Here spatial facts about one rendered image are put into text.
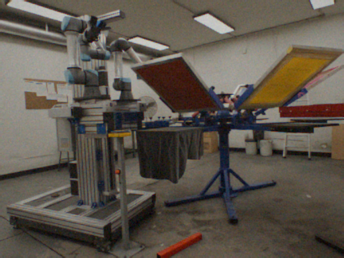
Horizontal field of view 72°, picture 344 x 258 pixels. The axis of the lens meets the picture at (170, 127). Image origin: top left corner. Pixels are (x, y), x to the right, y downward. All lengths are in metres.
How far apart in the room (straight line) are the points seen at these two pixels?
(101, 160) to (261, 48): 5.14
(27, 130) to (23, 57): 1.44
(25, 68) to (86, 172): 3.53
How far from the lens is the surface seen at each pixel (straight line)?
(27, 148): 5.53
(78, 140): 2.49
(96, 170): 2.39
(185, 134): 2.00
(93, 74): 2.14
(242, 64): 6.66
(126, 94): 2.49
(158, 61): 2.05
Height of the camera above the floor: 1.08
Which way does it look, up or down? 3 degrees down
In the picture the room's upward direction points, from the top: 3 degrees counter-clockwise
